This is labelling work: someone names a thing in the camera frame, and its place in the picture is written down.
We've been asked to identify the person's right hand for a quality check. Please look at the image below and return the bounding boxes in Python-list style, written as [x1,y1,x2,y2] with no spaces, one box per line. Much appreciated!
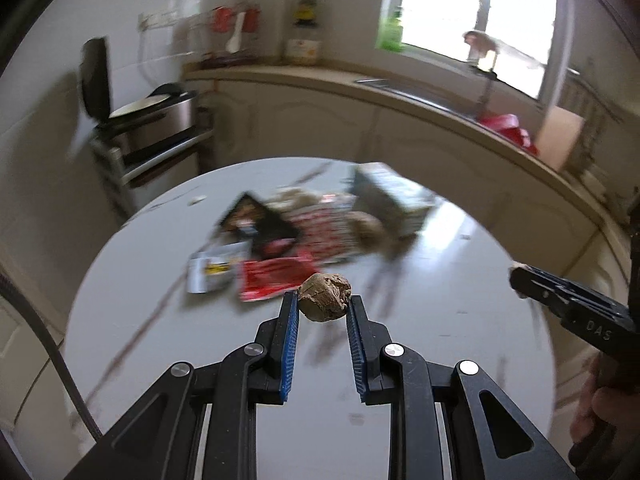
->
[570,357,640,446]

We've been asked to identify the black snack packet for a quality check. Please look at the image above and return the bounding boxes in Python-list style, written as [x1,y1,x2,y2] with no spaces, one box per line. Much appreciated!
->
[217,191,301,261]

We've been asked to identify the large glass jar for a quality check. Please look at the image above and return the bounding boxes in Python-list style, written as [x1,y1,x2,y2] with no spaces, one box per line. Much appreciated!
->
[285,0,324,67]

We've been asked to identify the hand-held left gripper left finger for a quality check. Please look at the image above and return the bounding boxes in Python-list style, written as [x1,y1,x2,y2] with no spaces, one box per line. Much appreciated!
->
[62,290,301,480]

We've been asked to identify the round white marble table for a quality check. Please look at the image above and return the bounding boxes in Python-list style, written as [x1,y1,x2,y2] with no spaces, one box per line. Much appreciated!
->
[64,156,560,461]

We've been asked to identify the window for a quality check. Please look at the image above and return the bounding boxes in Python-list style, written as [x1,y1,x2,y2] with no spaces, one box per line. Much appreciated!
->
[380,0,572,102]

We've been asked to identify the red white checkered wrapper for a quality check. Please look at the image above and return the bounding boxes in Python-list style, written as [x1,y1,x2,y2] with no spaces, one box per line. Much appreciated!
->
[285,199,362,266]

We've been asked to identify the white spatula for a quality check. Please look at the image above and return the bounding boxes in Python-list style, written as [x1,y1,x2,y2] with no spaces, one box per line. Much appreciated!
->
[224,10,246,54]

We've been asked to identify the metal faucet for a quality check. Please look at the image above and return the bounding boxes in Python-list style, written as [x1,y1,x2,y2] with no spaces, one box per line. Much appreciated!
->
[469,59,501,117]

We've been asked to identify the grey green carton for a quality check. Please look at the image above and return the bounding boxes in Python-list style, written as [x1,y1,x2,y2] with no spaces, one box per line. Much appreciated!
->
[351,161,437,239]

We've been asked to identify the brown paper ball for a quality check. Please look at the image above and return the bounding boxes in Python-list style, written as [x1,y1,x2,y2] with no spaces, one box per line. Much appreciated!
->
[298,272,352,323]
[272,186,322,212]
[349,210,389,257]

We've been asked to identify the beige kitchen countertop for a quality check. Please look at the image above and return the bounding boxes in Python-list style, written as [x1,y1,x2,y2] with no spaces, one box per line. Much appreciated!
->
[182,62,640,241]

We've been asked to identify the green bottle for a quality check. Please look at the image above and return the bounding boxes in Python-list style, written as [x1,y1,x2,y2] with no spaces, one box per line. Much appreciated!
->
[376,6,407,54]

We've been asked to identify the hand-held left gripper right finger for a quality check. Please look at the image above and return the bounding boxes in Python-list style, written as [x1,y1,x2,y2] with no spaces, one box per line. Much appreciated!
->
[346,295,581,480]

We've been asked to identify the red foil packet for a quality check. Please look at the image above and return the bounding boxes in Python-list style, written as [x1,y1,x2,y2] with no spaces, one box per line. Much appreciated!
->
[237,254,317,304]

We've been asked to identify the red plastic bag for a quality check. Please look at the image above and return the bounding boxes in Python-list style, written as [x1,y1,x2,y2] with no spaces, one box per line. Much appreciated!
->
[476,112,539,157]

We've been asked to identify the silver packet yellow label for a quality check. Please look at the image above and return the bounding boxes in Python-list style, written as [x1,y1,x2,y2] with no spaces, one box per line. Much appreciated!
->
[186,241,247,294]

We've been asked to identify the beige cutting board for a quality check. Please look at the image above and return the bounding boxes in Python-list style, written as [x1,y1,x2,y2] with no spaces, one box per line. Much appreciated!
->
[534,104,587,172]

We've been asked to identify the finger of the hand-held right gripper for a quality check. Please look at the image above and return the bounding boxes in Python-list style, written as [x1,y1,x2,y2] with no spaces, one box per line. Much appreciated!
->
[537,301,633,357]
[509,265,629,312]

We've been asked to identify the stainless electric griddle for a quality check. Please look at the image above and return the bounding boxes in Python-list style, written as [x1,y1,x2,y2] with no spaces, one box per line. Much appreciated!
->
[80,36,199,161]

